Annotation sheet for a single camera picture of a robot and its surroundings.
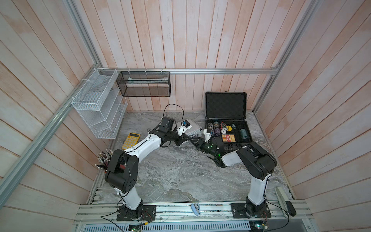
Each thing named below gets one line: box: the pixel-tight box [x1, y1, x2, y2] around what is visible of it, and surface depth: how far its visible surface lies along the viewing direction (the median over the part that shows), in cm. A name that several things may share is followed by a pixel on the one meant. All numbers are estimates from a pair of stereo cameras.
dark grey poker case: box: [204, 90, 253, 150], surface depth 110 cm
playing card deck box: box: [221, 134, 237, 143], surface depth 103 cm
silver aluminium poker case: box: [184, 119, 203, 138], surface depth 94 cm
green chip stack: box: [240, 128, 248, 140], surface depth 105 cm
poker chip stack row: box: [207, 121, 221, 137], surface depth 109 cm
